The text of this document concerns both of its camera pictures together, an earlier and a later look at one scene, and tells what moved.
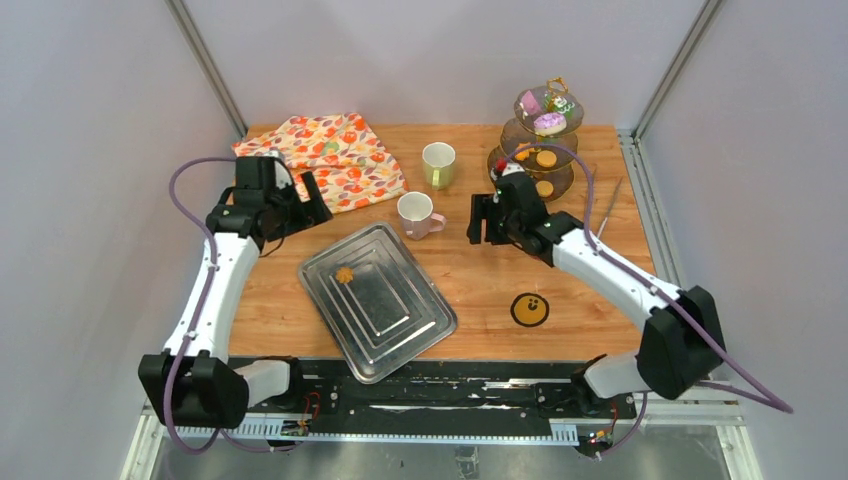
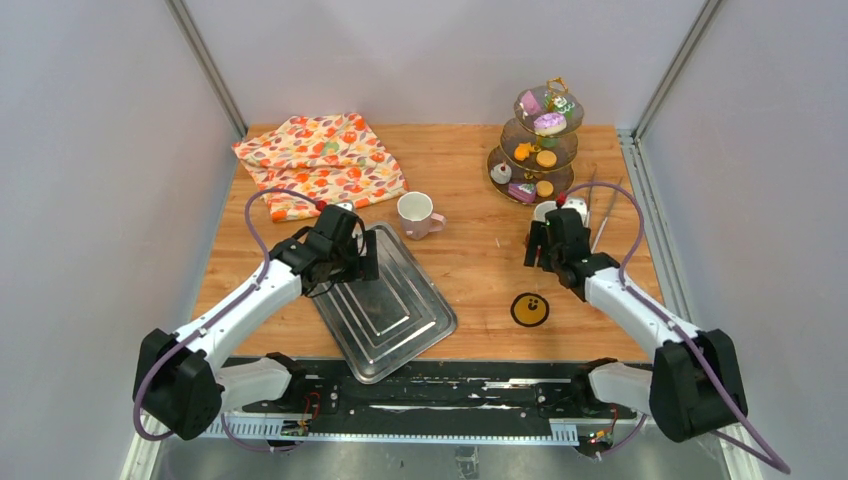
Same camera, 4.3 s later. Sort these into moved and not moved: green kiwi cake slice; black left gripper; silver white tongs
Moved: black left gripper
Not moved: green kiwi cake slice; silver white tongs
